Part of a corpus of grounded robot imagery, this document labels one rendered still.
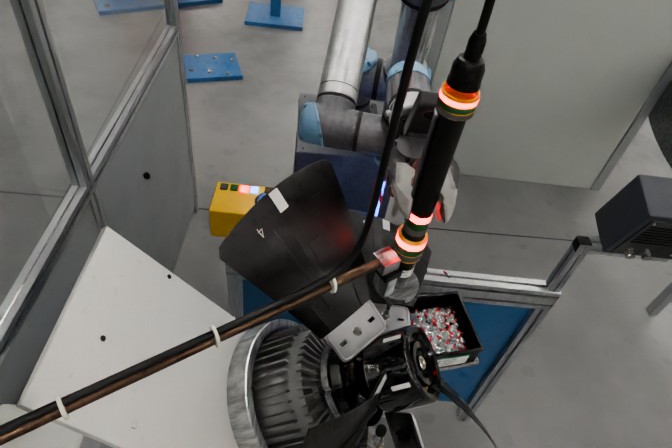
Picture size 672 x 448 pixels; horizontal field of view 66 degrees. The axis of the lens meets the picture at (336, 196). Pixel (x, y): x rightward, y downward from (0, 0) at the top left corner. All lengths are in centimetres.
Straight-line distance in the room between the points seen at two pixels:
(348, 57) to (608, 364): 199
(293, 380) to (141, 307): 25
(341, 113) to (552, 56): 194
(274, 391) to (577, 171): 267
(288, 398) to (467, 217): 215
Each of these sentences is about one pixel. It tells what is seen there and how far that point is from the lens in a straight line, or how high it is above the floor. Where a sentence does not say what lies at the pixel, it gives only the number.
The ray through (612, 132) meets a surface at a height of 41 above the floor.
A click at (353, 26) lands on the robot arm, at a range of 103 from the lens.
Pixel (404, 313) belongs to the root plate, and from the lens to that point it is 93.
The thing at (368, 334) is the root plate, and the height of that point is 124.
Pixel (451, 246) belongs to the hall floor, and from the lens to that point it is 270.
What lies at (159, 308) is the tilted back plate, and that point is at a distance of 82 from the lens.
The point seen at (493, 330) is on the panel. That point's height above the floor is 62.
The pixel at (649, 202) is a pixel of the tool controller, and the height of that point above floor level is 124.
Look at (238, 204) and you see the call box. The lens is 122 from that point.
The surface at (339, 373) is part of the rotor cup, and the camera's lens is 83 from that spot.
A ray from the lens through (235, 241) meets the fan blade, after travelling 69.
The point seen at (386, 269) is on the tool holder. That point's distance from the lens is 74.
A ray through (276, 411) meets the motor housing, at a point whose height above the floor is 114.
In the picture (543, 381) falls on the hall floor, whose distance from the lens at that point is 244.
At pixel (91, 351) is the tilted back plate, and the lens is 74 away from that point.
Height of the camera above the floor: 195
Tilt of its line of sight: 44 degrees down
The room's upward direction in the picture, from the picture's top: 9 degrees clockwise
